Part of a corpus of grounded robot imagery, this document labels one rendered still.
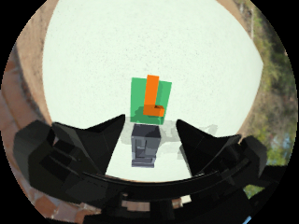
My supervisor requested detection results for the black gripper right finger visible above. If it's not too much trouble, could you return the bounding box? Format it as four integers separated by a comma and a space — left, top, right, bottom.
176, 119, 243, 176

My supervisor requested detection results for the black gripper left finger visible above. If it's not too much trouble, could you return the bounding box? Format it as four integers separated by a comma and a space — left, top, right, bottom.
51, 113, 126, 176

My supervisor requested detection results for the orange l-shaped part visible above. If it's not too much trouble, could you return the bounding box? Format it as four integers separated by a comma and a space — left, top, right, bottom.
143, 75, 164, 116

